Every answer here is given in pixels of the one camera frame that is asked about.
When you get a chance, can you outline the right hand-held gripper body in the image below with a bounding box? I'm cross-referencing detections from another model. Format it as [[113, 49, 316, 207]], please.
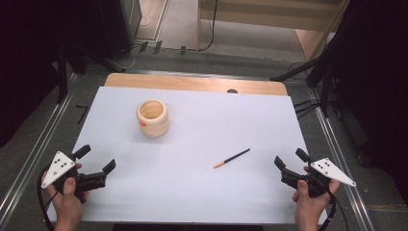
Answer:
[[281, 157, 357, 198]]

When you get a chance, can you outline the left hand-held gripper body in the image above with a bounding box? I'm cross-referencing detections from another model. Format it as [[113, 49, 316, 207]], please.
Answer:
[[40, 150, 108, 204]]

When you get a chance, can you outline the black pencil with orange end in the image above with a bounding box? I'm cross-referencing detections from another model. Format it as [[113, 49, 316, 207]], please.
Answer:
[[213, 147, 252, 169]]

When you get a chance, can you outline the ribbed wooden pen holder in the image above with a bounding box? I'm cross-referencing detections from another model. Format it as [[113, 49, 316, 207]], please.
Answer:
[[136, 98, 170, 139]]

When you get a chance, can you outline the person's left hand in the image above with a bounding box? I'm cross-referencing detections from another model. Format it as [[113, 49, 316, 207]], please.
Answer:
[[40, 163, 90, 223]]

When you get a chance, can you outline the person's right hand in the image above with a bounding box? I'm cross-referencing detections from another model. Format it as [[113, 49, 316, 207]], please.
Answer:
[[292, 165, 342, 221]]

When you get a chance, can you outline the black tripod stand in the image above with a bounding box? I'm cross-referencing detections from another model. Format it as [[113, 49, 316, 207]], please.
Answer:
[[56, 39, 124, 105], [269, 54, 336, 119]]

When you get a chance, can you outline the white table mat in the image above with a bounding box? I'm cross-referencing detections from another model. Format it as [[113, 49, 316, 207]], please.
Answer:
[[46, 86, 328, 225]]

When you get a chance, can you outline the black curtain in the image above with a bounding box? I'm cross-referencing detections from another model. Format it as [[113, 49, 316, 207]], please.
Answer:
[[0, 0, 107, 149], [316, 0, 408, 206]]

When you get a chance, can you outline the dark cabinet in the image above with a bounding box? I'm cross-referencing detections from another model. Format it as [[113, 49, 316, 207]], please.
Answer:
[[97, 0, 143, 62]]

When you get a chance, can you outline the metal floor rail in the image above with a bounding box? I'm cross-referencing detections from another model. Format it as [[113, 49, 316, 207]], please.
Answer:
[[0, 72, 80, 222], [307, 87, 375, 231]]

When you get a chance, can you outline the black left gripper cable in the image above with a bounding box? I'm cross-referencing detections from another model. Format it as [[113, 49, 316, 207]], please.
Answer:
[[36, 166, 56, 231]]

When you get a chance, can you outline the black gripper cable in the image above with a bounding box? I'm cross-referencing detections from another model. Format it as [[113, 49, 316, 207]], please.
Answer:
[[312, 175, 350, 231], [36, 166, 56, 231]]

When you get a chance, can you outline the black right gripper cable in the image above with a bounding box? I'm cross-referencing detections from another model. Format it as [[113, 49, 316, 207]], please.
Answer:
[[312, 175, 350, 231]]

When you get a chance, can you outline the bundle of black floor cables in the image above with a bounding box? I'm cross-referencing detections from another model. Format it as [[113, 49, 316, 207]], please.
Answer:
[[292, 97, 322, 120]]

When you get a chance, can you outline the white floor cable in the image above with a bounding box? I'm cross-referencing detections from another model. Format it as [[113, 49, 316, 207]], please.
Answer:
[[118, 14, 152, 70]]

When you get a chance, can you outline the light wooden frame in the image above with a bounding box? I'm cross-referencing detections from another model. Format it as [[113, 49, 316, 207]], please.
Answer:
[[195, 0, 351, 63]]

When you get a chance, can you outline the black hanging cable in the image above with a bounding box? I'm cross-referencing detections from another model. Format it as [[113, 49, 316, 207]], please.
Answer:
[[184, 0, 219, 53]]

